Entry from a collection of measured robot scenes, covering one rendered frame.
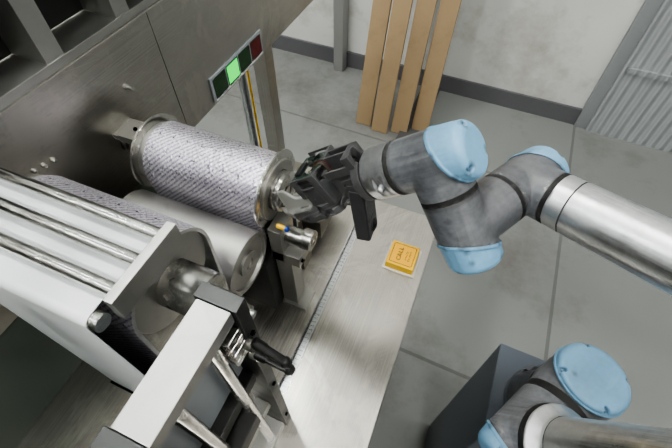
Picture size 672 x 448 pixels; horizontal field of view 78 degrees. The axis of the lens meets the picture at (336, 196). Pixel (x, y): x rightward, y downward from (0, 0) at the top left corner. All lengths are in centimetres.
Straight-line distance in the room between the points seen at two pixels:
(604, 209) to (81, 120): 80
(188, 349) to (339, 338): 59
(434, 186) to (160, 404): 36
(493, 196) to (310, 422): 59
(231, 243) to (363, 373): 42
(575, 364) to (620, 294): 162
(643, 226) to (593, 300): 178
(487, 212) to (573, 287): 180
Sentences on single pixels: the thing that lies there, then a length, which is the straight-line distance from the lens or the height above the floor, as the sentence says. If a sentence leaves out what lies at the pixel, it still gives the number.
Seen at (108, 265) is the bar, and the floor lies 144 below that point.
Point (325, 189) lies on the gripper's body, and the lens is 60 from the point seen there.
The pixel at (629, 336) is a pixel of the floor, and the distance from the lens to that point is 234.
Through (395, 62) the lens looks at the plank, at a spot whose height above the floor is 45.
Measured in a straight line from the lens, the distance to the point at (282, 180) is 72.
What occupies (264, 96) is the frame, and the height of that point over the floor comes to 75.
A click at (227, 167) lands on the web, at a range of 73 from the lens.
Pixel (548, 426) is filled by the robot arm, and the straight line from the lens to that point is 73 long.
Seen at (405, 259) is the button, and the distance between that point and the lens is 105.
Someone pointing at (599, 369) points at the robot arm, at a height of 113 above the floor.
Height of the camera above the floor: 182
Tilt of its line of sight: 51 degrees down
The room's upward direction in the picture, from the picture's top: straight up
